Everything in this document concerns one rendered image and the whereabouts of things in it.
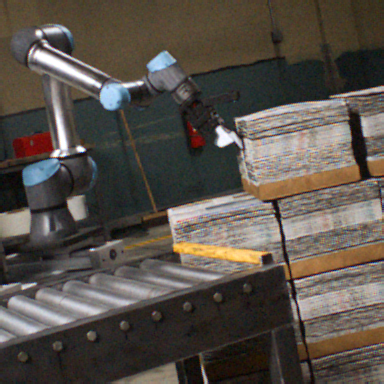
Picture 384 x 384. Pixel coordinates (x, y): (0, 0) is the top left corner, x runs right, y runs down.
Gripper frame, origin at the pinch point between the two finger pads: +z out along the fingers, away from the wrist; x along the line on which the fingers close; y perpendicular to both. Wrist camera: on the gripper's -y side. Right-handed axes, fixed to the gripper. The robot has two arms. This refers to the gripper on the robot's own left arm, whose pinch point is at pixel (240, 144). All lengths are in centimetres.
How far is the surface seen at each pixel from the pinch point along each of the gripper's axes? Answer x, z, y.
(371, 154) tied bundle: 16.2, 24.7, -24.6
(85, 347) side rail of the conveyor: 113, -3, 53
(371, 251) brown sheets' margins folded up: 18.4, 44.7, -6.7
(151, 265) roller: 61, 1, 38
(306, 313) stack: 19, 46, 18
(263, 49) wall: -742, 23, -133
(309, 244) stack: 18.2, 31.6, 5.1
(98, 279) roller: 65, -5, 49
